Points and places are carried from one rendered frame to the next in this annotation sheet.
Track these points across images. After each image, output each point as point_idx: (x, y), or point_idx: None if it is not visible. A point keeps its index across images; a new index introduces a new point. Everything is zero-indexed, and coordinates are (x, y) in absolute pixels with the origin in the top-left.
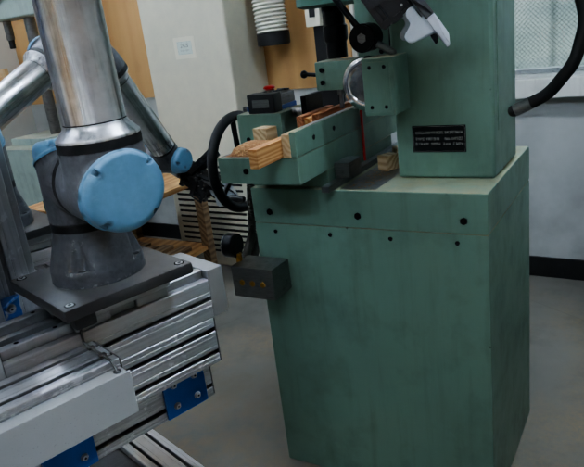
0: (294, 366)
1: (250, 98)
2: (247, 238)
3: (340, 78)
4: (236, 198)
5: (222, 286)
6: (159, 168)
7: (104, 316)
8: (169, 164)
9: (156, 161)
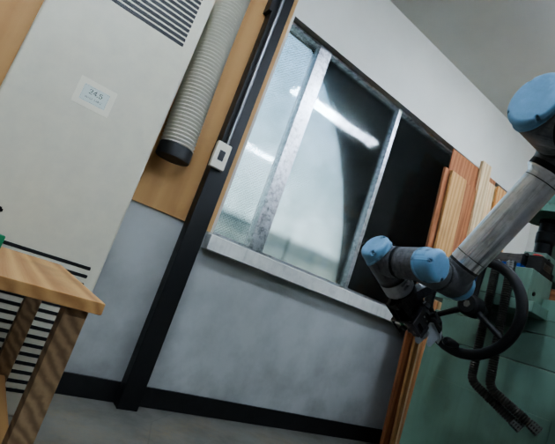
0: None
1: (544, 260)
2: (501, 393)
3: (552, 272)
4: (455, 343)
5: None
6: (456, 286)
7: None
8: (469, 286)
9: (458, 277)
